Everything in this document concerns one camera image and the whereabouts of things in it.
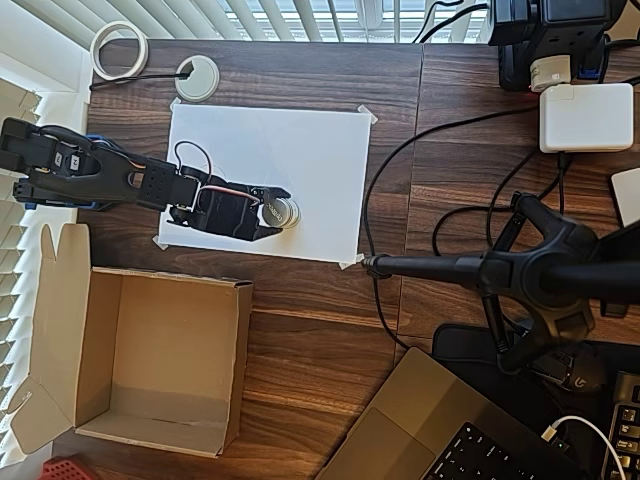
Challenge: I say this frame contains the glass jar with silver lid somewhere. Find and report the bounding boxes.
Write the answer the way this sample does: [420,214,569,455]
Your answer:
[260,195,302,230]

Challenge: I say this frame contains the black computer mouse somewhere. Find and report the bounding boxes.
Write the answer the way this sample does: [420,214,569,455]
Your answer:
[562,344,609,394]

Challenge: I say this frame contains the white desk cable grommet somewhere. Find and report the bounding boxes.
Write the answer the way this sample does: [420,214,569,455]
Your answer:
[174,56,221,103]

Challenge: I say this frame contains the small white plug adapter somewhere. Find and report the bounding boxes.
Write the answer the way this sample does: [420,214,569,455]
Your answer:
[528,53,574,94]

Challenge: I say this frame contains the cream vertical blinds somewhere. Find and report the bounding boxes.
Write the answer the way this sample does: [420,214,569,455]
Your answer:
[29,0,494,45]
[0,74,81,459]

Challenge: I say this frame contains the masking tape roll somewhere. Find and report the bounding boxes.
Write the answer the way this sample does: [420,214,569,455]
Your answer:
[90,21,150,81]

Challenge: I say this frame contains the thin black cable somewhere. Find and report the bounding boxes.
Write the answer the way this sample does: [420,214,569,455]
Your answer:
[88,69,195,92]

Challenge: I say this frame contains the grey laptop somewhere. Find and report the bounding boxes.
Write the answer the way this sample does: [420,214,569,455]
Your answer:
[313,347,591,480]

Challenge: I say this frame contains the black keyboard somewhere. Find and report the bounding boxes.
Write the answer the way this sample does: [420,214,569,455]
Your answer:
[602,369,640,480]

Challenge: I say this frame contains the white paper sheet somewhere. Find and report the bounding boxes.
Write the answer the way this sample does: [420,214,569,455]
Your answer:
[157,102,372,265]

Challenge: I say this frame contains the white square power adapter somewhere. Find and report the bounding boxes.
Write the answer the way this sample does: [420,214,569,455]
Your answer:
[538,82,635,154]

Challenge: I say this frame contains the open cardboard box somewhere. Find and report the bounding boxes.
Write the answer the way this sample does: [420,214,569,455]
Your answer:
[9,222,255,459]

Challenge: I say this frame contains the white charging cable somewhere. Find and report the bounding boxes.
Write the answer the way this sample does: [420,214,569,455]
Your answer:
[543,414,629,480]

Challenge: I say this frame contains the red robot arm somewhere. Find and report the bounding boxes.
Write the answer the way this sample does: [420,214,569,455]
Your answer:
[40,455,94,480]

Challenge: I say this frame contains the blue plug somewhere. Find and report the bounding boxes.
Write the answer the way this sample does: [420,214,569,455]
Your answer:
[577,47,606,82]

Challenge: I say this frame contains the white flat device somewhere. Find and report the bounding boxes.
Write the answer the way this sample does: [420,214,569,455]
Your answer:
[609,168,640,227]

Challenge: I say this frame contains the long black cable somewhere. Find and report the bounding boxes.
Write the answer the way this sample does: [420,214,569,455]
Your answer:
[360,107,544,351]

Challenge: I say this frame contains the black tripod stand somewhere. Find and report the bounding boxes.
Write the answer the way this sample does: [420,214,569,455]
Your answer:
[360,192,640,376]

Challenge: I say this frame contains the black power strip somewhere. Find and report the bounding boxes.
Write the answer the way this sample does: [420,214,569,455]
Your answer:
[487,0,627,92]

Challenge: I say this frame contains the black mouse pad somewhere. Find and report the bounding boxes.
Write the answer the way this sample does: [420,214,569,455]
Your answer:
[430,322,640,451]

